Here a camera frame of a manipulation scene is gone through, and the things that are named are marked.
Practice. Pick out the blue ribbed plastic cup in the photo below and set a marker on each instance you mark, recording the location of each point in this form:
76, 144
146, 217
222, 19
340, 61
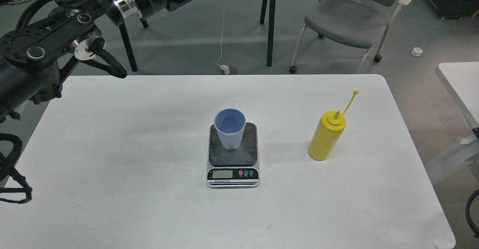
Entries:
230, 125

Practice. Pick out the yellow squeeze bottle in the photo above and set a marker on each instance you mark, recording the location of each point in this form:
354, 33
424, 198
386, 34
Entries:
329, 129

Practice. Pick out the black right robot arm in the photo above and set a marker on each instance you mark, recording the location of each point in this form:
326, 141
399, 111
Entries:
468, 215

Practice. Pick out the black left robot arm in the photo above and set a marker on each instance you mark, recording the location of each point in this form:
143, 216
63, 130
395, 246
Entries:
53, 36

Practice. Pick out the digital kitchen scale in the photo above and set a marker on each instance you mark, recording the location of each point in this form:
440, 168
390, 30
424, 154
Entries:
239, 168

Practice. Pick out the grey office chair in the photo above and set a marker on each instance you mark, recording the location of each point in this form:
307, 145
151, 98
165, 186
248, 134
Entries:
350, 23

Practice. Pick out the small white spool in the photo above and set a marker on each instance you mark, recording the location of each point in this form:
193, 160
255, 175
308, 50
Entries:
416, 51

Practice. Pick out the white side table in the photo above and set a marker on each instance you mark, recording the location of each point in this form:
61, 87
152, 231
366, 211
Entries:
461, 82

